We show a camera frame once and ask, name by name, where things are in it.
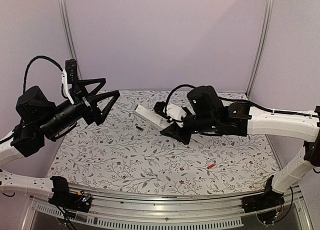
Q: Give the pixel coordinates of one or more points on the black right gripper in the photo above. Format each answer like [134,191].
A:
[176,134]

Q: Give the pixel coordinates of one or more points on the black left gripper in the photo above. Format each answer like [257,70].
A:
[90,113]

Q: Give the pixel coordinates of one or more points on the white battery cover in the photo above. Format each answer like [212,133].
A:
[199,139]

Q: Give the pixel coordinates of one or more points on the white remote control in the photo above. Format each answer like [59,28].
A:
[151,117]

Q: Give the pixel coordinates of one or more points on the red battery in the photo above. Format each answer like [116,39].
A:
[211,166]

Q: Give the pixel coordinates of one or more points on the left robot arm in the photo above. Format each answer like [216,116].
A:
[42,119]

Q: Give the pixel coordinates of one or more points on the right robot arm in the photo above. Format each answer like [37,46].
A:
[211,117]

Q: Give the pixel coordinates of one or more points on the floral patterned table mat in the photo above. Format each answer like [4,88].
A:
[118,156]

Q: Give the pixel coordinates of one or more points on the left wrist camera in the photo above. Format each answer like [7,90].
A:
[69,79]

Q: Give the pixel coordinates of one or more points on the aluminium front rail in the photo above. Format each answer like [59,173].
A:
[117,210]

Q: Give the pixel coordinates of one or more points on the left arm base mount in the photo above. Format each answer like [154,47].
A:
[62,197]

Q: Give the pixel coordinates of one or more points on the left aluminium post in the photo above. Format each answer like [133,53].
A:
[67,28]

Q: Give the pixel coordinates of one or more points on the aluminium post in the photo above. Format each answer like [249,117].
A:
[260,47]
[67,28]

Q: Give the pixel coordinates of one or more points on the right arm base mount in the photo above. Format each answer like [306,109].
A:
[267,199]

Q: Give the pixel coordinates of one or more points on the right aluminium post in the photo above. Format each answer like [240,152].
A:
[260,47]

